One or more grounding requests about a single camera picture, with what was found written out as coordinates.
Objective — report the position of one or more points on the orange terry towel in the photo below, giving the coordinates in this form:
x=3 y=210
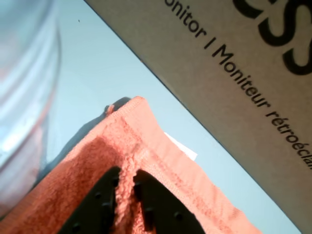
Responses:
x=92 y=165

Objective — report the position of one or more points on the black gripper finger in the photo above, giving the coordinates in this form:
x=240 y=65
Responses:
x=95 y=207
x=165 y=207

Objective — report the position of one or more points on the brown cardboard monitor box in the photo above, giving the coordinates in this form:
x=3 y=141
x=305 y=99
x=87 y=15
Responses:
x=231 y=48

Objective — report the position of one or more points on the clear plastic jar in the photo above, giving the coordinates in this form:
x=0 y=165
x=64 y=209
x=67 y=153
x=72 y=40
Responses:
x=24 y=73

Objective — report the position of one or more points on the white towel label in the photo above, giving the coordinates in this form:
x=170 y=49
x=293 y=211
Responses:
x=182 y=147

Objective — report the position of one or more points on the grey table mat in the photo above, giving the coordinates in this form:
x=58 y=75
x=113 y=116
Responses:
x=97 y=61

